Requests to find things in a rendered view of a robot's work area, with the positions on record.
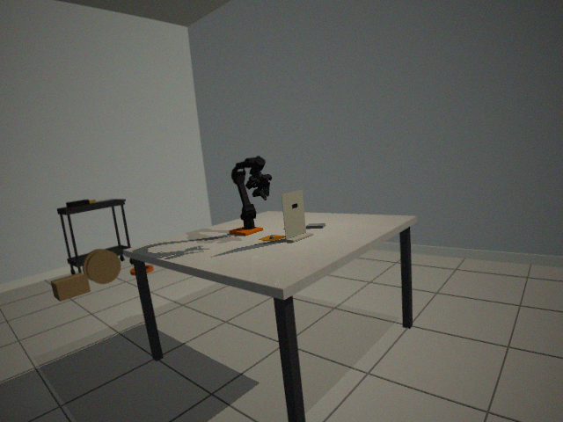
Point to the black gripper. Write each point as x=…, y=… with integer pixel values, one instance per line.
x=263, y=185

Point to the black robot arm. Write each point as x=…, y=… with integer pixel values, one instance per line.
x=248, y=211

